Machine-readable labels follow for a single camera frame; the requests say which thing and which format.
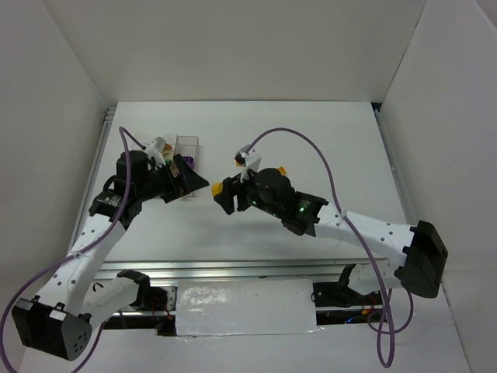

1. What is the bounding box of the purple round lego piece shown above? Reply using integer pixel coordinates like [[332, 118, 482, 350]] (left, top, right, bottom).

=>
[[182, 156, 195, 169]]

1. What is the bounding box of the yellow round lego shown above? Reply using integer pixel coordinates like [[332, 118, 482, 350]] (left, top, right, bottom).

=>
[[211, 183, 224, 197]]

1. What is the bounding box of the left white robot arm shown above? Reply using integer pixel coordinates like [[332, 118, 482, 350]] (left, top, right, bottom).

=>
[[11, 150, 209, 361]]

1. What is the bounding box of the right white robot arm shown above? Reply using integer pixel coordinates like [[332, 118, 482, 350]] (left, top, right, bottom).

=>
[[211, 168, 448, 298]]

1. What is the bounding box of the clear tall narrow container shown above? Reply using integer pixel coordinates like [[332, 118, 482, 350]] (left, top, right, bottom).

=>
[[170, 134, 199, 176]]

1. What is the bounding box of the clear wavy container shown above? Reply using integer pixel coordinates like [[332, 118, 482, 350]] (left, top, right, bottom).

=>
[[131, 133, 178, 151]]

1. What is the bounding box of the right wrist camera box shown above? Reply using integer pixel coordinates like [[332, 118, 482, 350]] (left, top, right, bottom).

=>
[[235, 145, 262, 183]]

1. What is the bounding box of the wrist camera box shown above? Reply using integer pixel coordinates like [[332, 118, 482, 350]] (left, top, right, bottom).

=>
[[144, 137, 167, 163], [235, 145, 262, 183]]

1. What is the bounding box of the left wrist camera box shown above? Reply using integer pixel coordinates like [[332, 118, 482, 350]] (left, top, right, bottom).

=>
[[144, 137, 167, 163]]

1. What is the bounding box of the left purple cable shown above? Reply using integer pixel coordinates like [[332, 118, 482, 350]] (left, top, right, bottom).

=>
[[0, 126, 156, 373]]

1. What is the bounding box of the purple cable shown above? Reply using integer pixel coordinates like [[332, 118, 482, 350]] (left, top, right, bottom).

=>
[[246, 127, 414, 368], [0, 126, 156, 373]]

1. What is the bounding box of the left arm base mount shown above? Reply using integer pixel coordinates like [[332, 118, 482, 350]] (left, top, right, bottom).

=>
[[103, 270, 178, 336]]

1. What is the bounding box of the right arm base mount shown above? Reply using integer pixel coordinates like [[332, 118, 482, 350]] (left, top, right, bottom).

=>
[[311, 264, 383, 326]]

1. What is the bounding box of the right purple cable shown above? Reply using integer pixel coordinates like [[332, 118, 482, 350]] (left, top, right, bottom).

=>
[[246, 127, 414, 368]]

